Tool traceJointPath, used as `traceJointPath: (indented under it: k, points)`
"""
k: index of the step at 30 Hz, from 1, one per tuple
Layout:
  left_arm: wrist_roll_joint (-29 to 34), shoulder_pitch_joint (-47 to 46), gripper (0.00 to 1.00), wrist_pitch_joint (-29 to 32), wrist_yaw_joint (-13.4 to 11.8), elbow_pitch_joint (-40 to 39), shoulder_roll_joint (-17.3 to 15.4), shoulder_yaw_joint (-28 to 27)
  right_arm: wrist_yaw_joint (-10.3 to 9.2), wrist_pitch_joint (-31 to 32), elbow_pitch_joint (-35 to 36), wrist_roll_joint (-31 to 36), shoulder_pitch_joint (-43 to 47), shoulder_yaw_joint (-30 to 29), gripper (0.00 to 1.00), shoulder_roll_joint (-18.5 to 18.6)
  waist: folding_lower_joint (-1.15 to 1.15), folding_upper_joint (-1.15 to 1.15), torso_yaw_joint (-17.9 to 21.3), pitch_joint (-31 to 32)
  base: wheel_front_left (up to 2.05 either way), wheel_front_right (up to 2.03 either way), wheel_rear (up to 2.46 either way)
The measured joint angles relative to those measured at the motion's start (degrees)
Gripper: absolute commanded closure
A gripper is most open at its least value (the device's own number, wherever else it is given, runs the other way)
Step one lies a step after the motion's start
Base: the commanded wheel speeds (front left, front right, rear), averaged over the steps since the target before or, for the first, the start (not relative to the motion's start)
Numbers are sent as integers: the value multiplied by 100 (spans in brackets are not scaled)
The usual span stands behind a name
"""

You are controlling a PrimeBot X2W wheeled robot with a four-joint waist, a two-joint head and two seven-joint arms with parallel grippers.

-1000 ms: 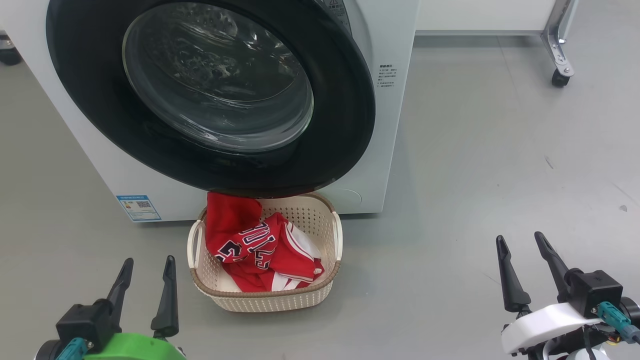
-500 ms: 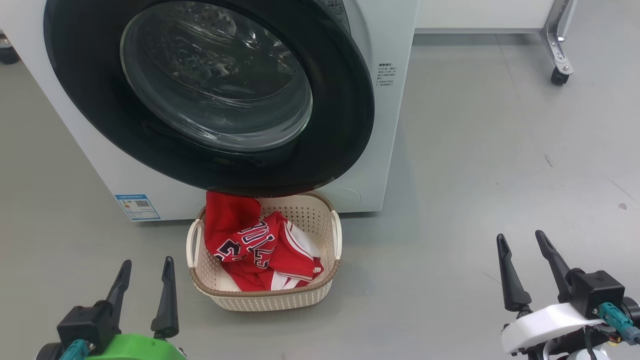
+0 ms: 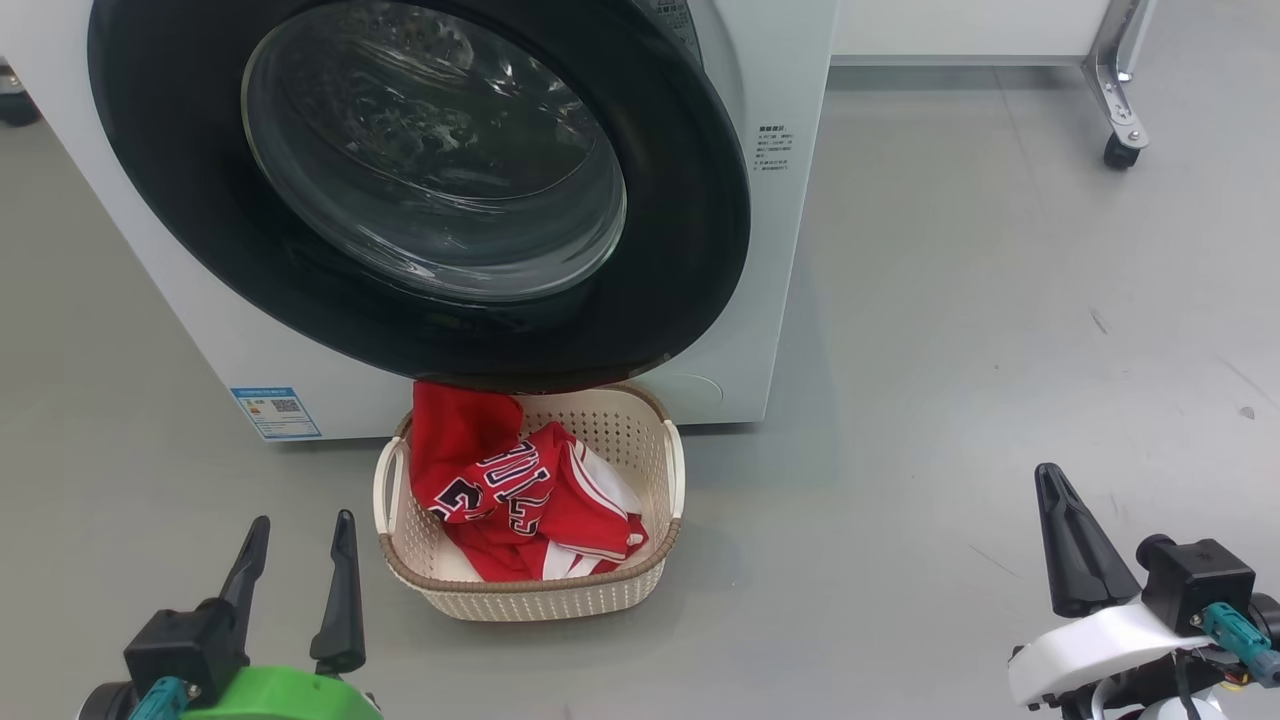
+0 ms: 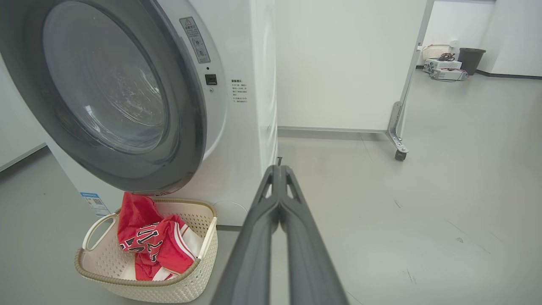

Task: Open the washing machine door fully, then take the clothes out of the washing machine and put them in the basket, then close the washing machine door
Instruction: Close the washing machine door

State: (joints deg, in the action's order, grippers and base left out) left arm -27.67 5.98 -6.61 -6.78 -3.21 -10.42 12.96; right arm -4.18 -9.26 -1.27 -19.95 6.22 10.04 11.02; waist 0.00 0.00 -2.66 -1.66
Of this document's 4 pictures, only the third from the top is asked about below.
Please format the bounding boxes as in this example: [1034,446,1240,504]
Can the blue energy label sticker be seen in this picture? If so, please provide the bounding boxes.
[229,386,324,442]

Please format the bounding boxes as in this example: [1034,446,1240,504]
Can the teal cable connector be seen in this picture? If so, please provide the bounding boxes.
[1199,601,1280,690]
[127,676,192,720]

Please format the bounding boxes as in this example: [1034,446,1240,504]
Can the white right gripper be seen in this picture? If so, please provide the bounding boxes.
[1006,462,1217,711]

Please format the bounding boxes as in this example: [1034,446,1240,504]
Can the white front-load washing machine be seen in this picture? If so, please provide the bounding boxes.
[0,0,842,442]

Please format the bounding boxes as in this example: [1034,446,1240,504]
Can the round drain filter cover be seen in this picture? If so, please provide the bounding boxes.
[664,372,724,412]

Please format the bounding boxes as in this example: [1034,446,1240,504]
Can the small black text sticker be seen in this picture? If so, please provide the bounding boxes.
[754,124,797,174]

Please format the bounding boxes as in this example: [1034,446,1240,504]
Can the red basketball jersey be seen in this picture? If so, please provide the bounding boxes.
[409,379,650,584]

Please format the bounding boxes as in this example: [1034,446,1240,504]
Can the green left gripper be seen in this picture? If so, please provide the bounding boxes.
[179,510,384,720]

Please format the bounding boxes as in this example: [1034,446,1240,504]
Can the cream perforated basket brown rim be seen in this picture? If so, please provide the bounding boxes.
[372,382,688,624]

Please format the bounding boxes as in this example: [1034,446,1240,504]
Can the washing machine door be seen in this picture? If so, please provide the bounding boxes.
[87,0,752,394]

